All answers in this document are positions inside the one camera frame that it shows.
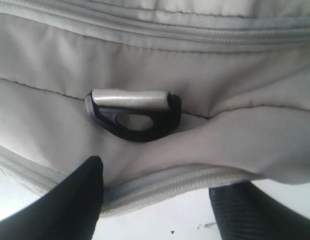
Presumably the cream fabric duffel bag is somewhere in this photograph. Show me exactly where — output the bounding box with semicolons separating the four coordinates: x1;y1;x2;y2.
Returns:
0;0;310;218

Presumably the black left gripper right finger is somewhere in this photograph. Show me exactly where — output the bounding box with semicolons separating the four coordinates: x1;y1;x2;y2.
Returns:
209;182;310;240

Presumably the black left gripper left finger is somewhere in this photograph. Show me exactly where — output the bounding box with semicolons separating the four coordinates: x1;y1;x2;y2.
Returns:
0;156;104;240

